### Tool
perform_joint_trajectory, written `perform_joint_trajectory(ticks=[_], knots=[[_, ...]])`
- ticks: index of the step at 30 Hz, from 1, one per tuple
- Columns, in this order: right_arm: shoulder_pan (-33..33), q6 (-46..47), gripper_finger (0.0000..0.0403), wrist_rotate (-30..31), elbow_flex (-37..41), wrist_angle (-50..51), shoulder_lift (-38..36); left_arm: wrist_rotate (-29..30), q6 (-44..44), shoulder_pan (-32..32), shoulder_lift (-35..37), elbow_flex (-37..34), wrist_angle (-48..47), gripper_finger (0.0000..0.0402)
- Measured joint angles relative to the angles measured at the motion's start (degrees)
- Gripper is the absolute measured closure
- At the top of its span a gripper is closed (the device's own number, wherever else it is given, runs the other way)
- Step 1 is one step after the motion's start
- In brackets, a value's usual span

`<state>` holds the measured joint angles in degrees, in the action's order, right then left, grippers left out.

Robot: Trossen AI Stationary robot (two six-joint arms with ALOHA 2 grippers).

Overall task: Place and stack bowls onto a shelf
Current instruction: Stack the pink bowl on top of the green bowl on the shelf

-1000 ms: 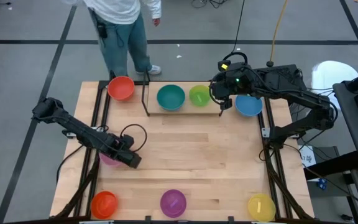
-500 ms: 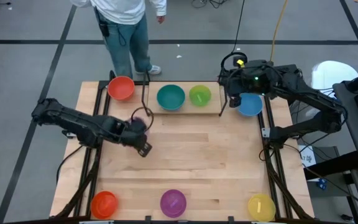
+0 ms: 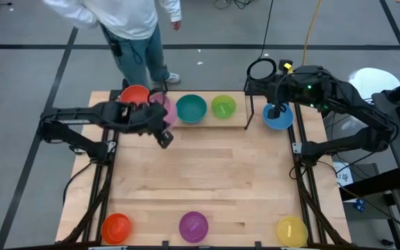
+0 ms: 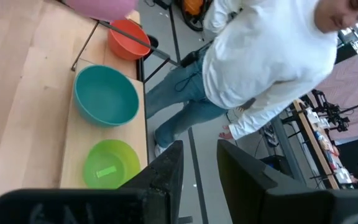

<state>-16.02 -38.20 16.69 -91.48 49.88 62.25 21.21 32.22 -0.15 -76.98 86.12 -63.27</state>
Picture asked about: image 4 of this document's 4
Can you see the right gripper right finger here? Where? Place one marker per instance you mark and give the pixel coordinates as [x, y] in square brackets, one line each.
[241, 186]

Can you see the person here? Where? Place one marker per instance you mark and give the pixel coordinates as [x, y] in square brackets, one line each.
[259, 56]

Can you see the black computer tower blue lights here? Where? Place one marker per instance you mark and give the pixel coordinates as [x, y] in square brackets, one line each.
[275, 163]

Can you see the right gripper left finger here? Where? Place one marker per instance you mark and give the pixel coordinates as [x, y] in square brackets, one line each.
[163, 186]

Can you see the green translucent bowl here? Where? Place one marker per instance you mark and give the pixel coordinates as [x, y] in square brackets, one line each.
[113, 161]

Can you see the black background robot arm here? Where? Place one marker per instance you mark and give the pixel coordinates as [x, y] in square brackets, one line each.
[328, 109]

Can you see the teal bowl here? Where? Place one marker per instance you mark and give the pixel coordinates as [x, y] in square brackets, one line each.
[104, 96]

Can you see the orange and black machine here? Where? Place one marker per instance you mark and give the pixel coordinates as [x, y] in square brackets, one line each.
[193, 6]

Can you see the wooden workbench with metal legs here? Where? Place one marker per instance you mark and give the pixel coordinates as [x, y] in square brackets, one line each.
[312, 137]

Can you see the person's hand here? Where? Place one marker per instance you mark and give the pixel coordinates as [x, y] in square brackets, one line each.
[225, 134]

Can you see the coral red matte bowl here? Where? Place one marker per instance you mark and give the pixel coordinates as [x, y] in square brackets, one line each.
[121, 49]

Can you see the pink patterned partition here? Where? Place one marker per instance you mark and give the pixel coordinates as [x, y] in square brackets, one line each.
[353, 81]

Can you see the pink bowl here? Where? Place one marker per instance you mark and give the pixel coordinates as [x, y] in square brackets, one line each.
[104, 9]

